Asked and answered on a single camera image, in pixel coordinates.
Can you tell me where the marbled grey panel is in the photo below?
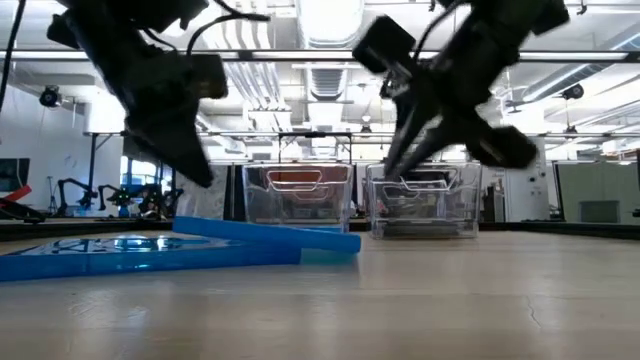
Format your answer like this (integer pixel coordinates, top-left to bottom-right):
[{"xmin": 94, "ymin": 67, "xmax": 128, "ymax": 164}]
[{"xmin": 177, "ymin": 164, "xmax": 230, "ymax": 221}]

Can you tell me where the black background robot rig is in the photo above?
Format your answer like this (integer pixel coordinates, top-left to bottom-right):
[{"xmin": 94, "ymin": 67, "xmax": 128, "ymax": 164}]
[{"xmin": 98, "ymin": 182, "xmax": 175, "ymax": 222}]

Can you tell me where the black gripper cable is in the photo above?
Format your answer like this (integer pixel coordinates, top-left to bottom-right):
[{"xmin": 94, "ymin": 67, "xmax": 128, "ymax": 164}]
[{"xmin": 185, "ymin": 10, "xmax": 271, "ymax": 56}]

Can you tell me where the black jewel case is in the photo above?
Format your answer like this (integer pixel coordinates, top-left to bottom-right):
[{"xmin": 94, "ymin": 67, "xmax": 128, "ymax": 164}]
[{"xmin": 380, "ymin": 222, "xmax": 474, "ymax": 238}]

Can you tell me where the black hanging cable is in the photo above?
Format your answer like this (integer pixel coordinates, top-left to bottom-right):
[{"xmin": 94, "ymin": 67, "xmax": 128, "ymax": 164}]
[{"xmin": 0, "ymin": 0, "xmax": 26, "ymax": 114}]

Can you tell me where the silver ventilation duct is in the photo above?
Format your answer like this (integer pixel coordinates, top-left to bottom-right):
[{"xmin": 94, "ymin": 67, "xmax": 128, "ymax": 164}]
[{"xmin": 294, "ymin": 0, "xmax": 366, "ymax": 101}]

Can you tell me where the red bar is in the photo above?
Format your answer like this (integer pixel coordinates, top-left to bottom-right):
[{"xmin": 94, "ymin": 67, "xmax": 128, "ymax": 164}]
[{"xmin": 0, "ymin": 184, "xmax": 34, "ymax": 204}]

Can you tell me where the black angled strut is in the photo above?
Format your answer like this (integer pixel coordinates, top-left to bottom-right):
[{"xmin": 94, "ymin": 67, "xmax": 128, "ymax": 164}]
[{"xmin": 0, "ymin": 197, "xmax": 47, "ymax": 225}]

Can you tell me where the clear plastic bin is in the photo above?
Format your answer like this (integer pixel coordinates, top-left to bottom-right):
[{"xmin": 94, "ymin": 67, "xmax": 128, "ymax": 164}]
[
  {"xmin": 242, "ymin": 162, "xmax": 355, "ymax": 235},
  {"xmin": 366, "ymin": 160, "xmax": 483, "ymax": 240}
]

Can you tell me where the black monitor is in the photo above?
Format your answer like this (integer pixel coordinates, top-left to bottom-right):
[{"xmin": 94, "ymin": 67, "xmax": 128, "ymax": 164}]
[{"xmin": 0, "ymin": 158, "xmax": 31, "ymax": 194}]

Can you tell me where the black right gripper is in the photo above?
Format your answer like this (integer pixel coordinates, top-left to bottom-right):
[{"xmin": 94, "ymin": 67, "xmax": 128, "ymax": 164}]
[{"xmin": 352, "ymin": 14, "xmax": 539, "ymax": 178}]

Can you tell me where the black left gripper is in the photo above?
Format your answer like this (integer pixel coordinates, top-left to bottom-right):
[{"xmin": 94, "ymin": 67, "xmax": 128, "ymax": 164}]
[{"xmin": 47, "ymin": 17, "xmax": 230, "ymax": 189}]

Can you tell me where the black background gantry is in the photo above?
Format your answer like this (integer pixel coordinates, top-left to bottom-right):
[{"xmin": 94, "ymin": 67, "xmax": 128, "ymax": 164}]
[{"xmin": 277, "ymin": 132, "xmax": 354, "ymax": 164}]

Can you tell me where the white pillar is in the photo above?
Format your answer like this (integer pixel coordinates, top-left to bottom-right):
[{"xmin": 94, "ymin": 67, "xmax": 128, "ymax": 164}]
[{"xmin": 504, "ymin": 139, "xmax": 551, "ymax": 223}]

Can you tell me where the green partition wall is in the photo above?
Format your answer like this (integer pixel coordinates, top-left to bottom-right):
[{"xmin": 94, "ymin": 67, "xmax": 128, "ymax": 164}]
[{"xmin": 555, "ymin": 162, "xmax": 640, "ymax": 225}]

